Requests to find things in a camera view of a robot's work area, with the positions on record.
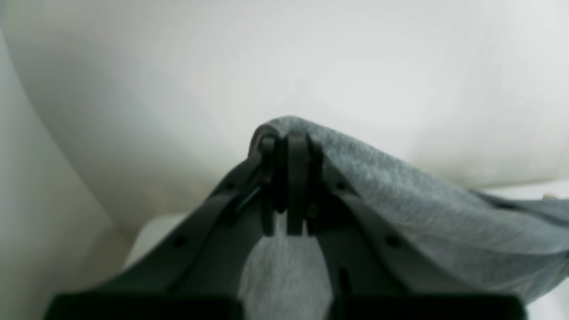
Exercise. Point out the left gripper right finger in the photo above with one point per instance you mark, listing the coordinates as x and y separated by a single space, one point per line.
375 272

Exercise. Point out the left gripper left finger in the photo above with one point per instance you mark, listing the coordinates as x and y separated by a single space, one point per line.
194 272

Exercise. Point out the grey t-shirt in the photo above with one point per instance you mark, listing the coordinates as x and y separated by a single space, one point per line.
515 246

